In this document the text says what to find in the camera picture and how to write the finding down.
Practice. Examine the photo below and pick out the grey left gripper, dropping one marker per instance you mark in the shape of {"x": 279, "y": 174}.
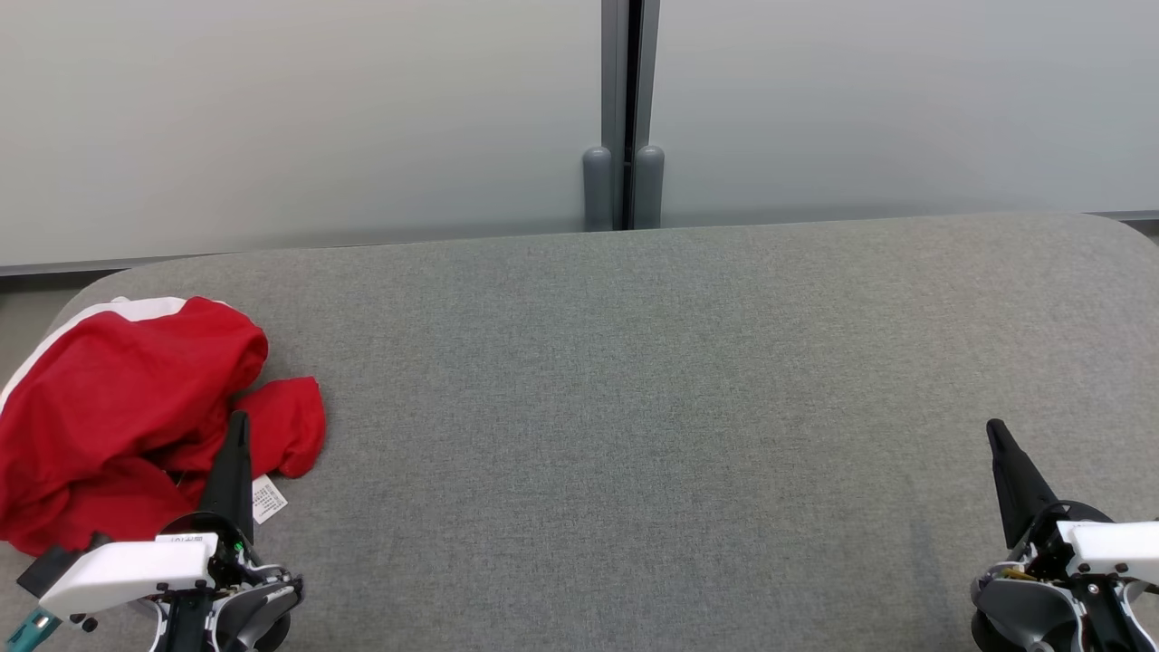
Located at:
{"x": 258, "y": 607}

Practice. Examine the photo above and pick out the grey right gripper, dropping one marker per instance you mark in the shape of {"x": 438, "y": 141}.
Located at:
{"x": 1023, "y": 607}

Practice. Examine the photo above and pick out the red jersey with white sleeves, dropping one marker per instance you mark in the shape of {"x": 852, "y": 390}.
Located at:
{"x": 290, "y": 426}

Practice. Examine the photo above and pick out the red shorts with white trim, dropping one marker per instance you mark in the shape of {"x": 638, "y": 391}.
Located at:
{"x": 109, "y": 389}

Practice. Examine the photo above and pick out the grey cylindrical bumper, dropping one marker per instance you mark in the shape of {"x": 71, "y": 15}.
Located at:
{"x": 649, "y": 190}
{"x": 598, "y": 190}

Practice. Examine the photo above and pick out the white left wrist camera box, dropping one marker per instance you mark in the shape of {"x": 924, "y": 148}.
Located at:
{"x": 127, "y": 570}

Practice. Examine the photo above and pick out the black left camera plug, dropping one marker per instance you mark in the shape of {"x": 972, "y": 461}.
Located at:
{"x": 36, "y": 572}

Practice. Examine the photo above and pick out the grey partition bottom rail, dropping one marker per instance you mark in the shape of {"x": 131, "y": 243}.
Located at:
{"x": 272, "y": 255}
{"x": 1127, "y": 215}

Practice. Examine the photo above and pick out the teal left camera connector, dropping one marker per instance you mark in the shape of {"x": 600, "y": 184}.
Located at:
{"x": 32, "y": 629}

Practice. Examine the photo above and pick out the grey partition post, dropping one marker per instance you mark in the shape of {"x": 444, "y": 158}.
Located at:
{"x": 616, "y": 72}

